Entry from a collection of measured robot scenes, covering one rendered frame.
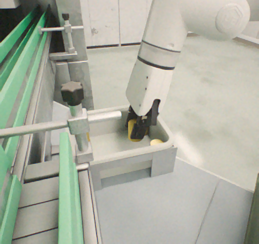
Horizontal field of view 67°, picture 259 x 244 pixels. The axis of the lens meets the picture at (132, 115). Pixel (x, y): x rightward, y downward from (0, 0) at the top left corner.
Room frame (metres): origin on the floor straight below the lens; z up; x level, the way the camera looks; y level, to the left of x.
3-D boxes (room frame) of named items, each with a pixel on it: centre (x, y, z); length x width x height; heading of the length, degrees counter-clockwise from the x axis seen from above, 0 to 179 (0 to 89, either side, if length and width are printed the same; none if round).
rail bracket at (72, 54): (0.83, 0.28, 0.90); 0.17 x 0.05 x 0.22; 106
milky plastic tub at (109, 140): (0.35, 0.03, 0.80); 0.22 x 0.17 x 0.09; 106
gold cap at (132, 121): (0.36, -0.01, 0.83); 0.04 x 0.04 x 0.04
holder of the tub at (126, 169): (0.34, 0.06, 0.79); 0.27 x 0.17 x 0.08; 106
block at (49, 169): (0.21, 0.11, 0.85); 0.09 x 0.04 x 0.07; 106
